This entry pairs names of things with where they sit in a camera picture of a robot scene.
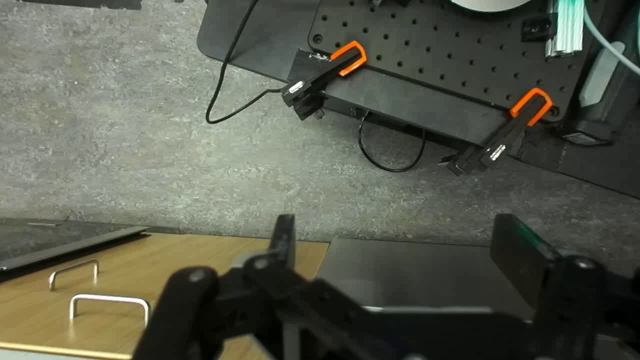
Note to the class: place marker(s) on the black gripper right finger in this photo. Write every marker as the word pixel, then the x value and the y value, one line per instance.
pixel 573 301

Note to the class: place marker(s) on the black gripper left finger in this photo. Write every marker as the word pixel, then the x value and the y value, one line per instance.
pixel 201 301

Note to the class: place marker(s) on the wooden front kitchen drawer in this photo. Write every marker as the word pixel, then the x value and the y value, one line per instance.
pixel 26 312

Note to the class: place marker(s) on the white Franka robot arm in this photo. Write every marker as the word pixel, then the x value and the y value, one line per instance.
pixel 491 5

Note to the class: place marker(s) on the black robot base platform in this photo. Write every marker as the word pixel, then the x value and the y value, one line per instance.
pixel 266 33

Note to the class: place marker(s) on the dark grey appliance panel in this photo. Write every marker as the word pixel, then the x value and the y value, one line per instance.
pixel 52 236

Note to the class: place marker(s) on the dark steel dishwasher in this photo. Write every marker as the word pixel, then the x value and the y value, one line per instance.
pixel 412 272

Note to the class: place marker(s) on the orange black bar clamp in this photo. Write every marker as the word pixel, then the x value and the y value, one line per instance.
pixel 497 143
pixel 321 76

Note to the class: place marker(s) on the grey black power box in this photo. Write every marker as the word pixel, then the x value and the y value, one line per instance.
pixel 612 101

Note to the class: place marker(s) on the teal white tube bundle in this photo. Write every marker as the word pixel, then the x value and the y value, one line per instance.
pixel 566 26

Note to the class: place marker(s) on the black perforated breadboard plate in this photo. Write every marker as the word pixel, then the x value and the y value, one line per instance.
pixel 433 47

